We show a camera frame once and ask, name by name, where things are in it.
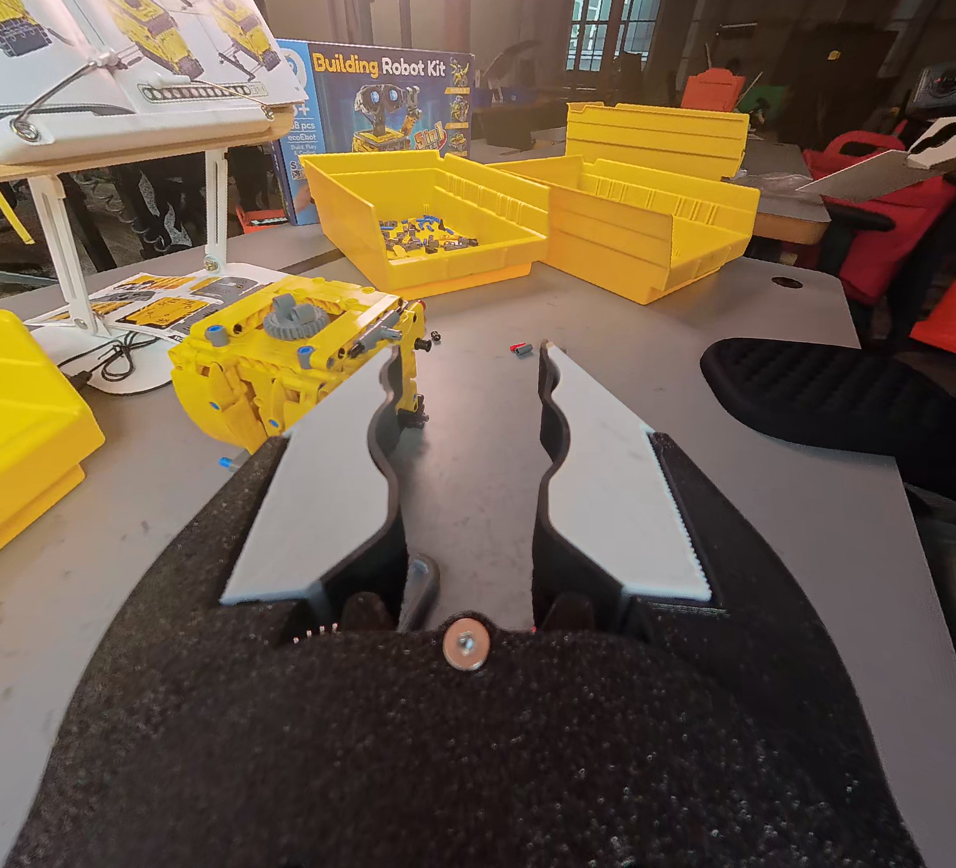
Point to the yellow sticker sheet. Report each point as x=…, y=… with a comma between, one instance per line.
x=172, y=308

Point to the window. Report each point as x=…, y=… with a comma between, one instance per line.
x=612, y=24

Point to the red fabric bag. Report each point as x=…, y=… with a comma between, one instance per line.
x=889, y=225

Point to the lego instruction booklet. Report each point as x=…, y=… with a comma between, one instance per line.
x=187, y=9

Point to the yellow plastic bin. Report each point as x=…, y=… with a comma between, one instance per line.
x=351, y=210
x=657, y=136
x=620, y=240
x=37, y=420

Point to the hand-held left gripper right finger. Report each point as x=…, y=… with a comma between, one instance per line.
x=620, y=509

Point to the grey background desk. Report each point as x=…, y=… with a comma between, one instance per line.
x=784, y=196

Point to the yellow lego vehicle model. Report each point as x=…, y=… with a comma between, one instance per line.
x=246, y=360

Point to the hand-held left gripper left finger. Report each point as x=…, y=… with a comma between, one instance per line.
x=321, y=509

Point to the white and wooden book stand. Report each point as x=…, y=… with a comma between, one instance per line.
x=149, y=132

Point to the orange object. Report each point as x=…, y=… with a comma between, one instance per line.
x=713, y=91

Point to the yellow ribbon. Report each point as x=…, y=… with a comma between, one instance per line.
x=16, y=218

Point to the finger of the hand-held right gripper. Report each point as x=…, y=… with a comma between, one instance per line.
x=866, y=177
x=937, y=143

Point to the pile of small lego pieces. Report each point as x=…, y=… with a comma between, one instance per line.
x=426, y=237

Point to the blue lego kit box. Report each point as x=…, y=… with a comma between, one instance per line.
x=388, y=91

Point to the red crate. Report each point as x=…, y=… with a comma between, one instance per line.
x=261, y=219

